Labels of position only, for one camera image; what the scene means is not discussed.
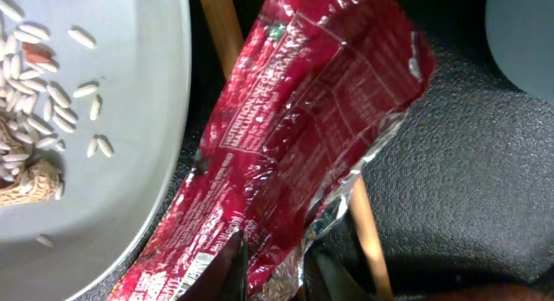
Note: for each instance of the red snack wrapper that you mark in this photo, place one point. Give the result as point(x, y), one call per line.
point(317, 85)

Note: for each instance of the light blue cup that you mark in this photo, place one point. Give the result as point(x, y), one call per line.
point(520, 37)

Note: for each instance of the peanut shells and rice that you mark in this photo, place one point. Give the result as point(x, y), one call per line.
point(34, 102)

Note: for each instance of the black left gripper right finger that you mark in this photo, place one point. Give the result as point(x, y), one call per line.
point(325, 279)

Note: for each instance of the wooden chopstick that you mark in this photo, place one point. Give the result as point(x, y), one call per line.
point(228, 39)

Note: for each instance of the round black tray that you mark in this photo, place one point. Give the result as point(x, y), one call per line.
point(462, 189)

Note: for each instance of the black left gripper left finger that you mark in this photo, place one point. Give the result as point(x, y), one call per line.
point(225, 278)

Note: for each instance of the grey plate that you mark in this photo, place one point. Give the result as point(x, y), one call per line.
point(41, 270)

